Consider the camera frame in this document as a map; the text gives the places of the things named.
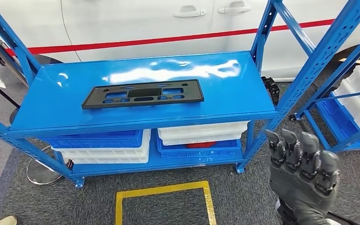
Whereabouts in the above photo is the blue plastic bin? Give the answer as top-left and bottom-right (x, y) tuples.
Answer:
(42, 129), (144, 149)
(157, 136), (242, 159)
(315, 91), (360, 150)

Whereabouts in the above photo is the black plastic frame part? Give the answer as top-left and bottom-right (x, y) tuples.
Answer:
(81, 79), (205, 110)

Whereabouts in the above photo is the red part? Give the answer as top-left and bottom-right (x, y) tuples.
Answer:
(186, 142), (217, 149)

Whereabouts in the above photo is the blue metal shelf rack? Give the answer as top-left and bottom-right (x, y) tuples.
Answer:
(293, 23), (360, 153)
(0, 0), (360, 188)

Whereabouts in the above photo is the red barrier belt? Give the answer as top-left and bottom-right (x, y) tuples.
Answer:
(0, 13), (360, 69)

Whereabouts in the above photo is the chrome stanchion post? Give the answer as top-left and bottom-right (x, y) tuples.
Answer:
(0, 39), (74, 186)
(0, 74), (21, 126)

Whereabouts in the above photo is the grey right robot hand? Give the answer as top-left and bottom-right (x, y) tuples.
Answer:
(263, 128), (341, 213)

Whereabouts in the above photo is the black plastic crate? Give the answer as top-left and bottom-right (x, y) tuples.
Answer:
(261, 76), (280, 106)

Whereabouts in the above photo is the white car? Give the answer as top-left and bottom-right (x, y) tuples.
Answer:
(0, 0), (360, 90)

